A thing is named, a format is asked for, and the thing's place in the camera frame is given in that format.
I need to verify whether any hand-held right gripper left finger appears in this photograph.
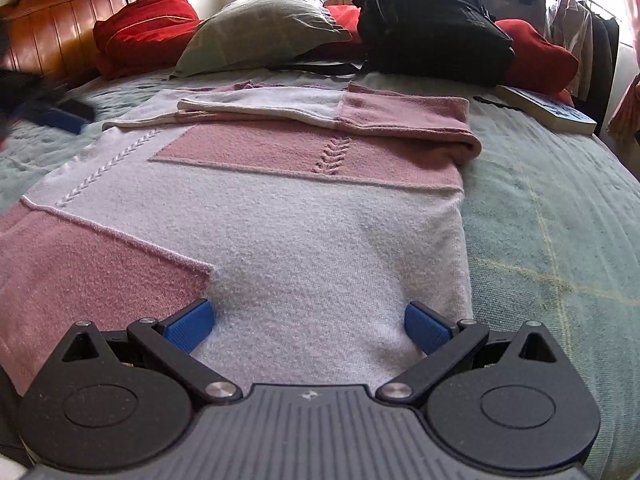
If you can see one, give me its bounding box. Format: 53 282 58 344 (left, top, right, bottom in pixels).
60 298 244 406

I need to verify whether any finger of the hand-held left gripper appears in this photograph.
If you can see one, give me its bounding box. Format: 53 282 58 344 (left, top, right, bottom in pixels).
15 105 85 136
55 98 96 122

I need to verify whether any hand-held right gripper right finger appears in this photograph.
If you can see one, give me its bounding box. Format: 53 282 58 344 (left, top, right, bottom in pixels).
375 302 559 407

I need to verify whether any pink and white sweater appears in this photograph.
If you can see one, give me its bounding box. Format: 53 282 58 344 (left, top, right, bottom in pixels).
0 80 484 397

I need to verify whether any clothes rack with garments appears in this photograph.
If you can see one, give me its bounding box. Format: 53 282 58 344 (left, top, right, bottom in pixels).
425 0 621 122

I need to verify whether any wooden headboard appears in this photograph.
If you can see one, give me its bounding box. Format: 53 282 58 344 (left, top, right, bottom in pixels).
0 0 144 84

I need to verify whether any red pillow at headboard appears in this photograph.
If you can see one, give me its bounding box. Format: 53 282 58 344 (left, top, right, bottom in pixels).
92 0 204 80

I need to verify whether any green plaid bed blanket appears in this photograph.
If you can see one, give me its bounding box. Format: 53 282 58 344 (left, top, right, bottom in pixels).
0 67 640 480

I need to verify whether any grey green pillow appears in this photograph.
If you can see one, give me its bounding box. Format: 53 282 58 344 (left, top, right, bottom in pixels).
169 0 354 80

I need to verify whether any blue cover book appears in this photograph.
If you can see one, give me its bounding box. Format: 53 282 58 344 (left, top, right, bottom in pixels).
495 84 599 136

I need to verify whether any red cloth bundle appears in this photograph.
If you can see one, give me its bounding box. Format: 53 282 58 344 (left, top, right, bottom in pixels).
494 18 580 106

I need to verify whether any orange patterned curtain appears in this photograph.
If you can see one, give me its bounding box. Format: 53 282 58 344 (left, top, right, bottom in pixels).
606 72 640 144

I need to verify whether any black backpack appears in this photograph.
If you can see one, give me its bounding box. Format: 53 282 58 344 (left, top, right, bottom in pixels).
270 0 516 87

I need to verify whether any thin black cord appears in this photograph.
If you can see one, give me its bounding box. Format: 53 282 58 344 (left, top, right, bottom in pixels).
472 94 519 111

